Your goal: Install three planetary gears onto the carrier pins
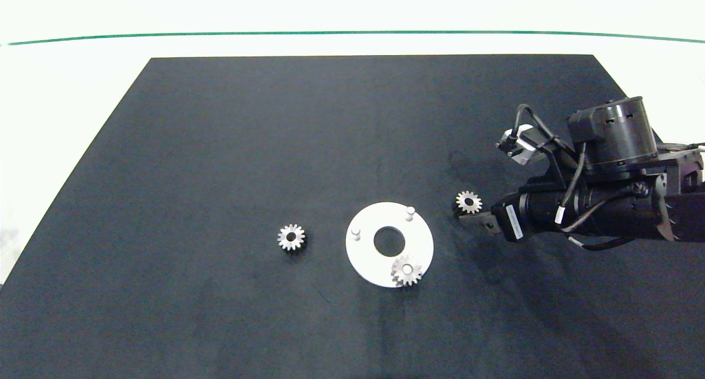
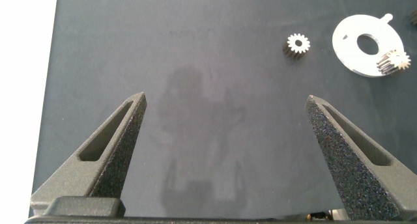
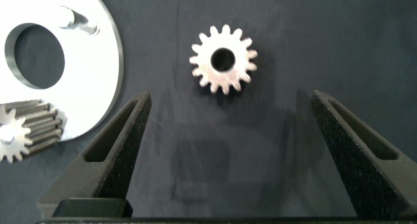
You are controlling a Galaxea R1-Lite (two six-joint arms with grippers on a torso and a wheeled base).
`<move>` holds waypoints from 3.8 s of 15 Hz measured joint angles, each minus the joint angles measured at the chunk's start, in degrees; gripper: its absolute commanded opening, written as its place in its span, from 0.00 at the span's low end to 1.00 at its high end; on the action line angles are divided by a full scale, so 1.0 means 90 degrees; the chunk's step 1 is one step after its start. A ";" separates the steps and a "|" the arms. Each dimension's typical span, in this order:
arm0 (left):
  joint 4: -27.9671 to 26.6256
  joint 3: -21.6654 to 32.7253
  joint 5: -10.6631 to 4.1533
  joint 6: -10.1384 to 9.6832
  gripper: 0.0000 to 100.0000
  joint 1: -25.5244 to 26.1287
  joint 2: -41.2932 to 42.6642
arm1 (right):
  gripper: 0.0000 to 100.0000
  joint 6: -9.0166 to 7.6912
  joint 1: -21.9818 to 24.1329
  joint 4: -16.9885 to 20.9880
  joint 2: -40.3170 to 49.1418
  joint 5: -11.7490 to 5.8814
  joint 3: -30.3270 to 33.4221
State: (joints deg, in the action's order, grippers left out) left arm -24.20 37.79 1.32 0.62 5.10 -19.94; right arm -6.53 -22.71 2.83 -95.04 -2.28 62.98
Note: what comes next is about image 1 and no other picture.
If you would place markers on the small steel planetary gear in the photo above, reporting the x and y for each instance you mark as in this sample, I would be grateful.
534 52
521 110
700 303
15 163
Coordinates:
476 201
283 237
400 270

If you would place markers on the round white plate with pins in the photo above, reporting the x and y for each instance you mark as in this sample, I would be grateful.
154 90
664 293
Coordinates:
366 258

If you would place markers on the dark rectangular work mat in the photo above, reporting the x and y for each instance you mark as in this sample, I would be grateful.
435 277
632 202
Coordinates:
220 147

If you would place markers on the boxy shiny wrist camera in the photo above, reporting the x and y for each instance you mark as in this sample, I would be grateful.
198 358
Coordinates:
520 145

